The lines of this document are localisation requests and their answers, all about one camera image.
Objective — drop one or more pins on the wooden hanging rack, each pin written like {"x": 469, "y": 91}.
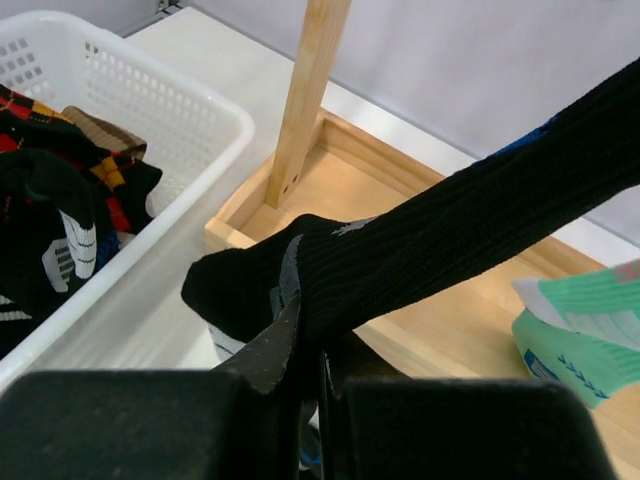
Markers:
{"x": 352, "y": 168}

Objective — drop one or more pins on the white plastic basket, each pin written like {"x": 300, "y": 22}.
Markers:
{"x": 130, "y": 314}

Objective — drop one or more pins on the black blue sock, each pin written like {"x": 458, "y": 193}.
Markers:
{"x": 345, "y": 274}

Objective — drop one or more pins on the black orange argyle sock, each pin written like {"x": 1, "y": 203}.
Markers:
{"x": 123, "y": 182}

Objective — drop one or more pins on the teal white sock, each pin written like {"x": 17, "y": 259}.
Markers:
{"x": 582, "y": 330}

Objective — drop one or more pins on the brown sock in basket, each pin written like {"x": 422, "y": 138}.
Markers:
{"x": 105, "y": 134}

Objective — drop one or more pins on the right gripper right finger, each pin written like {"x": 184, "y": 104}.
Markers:
{"x": 377, "y": 426}

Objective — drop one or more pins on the black white sock in basket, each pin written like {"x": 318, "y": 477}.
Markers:
{"x": 56, "y": 233}

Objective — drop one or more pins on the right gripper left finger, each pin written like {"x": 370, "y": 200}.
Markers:
{"x": 239, "y": 420}

